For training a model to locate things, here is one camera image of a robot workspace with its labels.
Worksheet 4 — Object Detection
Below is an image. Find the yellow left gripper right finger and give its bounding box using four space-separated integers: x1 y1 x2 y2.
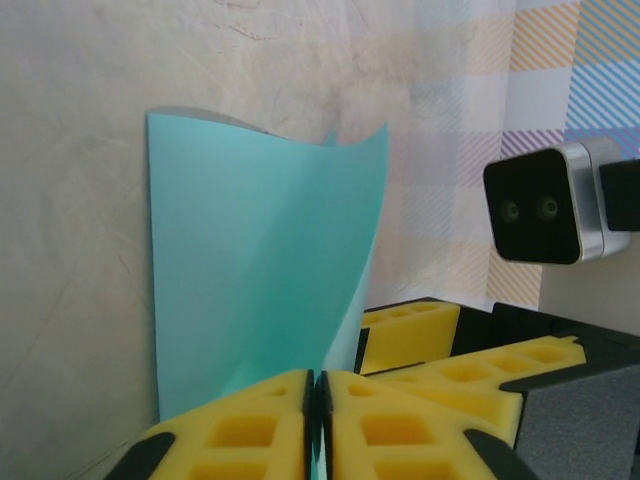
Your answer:
315 369 539 480

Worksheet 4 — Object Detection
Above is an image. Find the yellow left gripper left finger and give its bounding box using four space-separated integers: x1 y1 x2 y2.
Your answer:
113 368 315 480

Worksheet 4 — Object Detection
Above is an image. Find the teal paper sheet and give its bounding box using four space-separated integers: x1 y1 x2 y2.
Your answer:
144 105 391 480

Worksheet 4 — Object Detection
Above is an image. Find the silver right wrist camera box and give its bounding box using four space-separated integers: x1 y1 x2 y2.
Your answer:
482 137 632 265

